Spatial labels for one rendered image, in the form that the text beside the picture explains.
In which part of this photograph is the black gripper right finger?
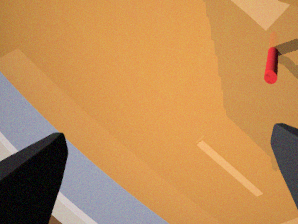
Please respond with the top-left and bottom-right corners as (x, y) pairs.
(270, 123), (298, 209)

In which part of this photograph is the red peg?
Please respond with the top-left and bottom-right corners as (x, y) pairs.
(263, 47), (278, 84)

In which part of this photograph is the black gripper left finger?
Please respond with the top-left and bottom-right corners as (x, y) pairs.
(0, 132), (68, 224)

